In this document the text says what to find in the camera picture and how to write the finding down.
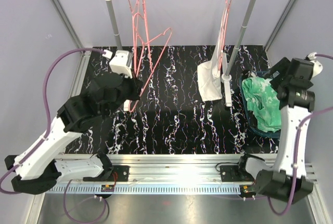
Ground pink wire hanger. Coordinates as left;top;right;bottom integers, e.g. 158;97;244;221
217;0;232;71
129;28;172;113
142;0;153;72
127;0;146;77

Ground green tie-dye trousers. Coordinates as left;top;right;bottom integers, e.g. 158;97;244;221
241;76;281;133

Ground black white tie-dye trousers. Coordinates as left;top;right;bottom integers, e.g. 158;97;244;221
241;70;257;80

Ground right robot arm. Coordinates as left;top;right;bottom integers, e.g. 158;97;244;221
236;57;323;205

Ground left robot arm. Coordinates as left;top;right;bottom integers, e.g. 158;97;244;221
5;73;143;195

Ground blue plastic basket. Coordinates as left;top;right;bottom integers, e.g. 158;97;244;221
238;71;280;138

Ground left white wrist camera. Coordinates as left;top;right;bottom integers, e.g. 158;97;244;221
102;49;133;78

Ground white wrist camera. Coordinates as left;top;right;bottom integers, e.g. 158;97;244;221
102;49;133;78
304;52;323;78

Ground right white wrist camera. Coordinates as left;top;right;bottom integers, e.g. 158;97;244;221
304;52;323;78

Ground right aluminium corner post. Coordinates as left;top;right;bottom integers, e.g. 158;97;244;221
264;0;298;52

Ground aluminium corner post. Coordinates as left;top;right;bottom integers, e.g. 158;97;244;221
50;0;84;48
264;0;298;52

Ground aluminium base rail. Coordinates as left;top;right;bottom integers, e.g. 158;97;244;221
44;153;319;185

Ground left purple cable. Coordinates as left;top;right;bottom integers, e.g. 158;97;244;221
0;48;106;195

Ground purple floor cable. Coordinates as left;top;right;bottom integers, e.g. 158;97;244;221
63;179;111;222

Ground left aluminium corner post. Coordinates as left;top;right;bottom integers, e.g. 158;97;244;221
50;0;84;48

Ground white slotted cable duct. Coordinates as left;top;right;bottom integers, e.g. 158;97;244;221
48;183;240;195

